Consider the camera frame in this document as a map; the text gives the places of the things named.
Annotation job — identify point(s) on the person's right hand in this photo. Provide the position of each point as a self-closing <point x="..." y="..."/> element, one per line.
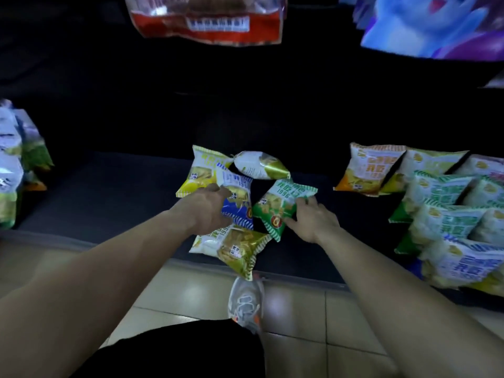
<point x="315" y="224"/>

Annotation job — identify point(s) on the person's left hand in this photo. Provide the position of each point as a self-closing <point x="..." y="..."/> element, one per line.
<point x="202" y="210"/>

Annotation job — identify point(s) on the green striped snack packet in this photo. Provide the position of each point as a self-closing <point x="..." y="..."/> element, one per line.
<point x="433" y="190"/>
<point x="490" y="228"/>
<point x="441" y="224"/>
<point x="275" y="204"/>
<point x="488" y="192"/>

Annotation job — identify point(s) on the olive striped snack packet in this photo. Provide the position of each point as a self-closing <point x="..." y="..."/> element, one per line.
<point x="236" y="248"/>

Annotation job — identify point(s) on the orange snack packet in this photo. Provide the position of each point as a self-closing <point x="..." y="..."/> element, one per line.
<point x="370" y="169"/>

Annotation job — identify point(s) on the red white snack packet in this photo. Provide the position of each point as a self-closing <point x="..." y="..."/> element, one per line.
<point x="208" y="23"/>

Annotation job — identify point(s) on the stack of green potato packets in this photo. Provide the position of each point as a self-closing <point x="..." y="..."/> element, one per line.
<point x="12" y="165"/>

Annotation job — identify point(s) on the purple cat candy bag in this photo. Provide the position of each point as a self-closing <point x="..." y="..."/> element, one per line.
<point x="433" y="27"/>

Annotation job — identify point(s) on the person's right forearm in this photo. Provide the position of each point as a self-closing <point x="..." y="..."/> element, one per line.
<point x="413" y="318"/>

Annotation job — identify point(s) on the person's left forearm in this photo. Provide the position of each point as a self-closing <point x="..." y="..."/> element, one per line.
<point x="78" y="303"/>

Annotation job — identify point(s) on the grey orange sneaker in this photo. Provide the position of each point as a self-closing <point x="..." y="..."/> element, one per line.
<point x="246" y="303"/>

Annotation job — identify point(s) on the black shorts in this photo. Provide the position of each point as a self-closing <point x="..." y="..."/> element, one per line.
<point x="177" y="350"/>

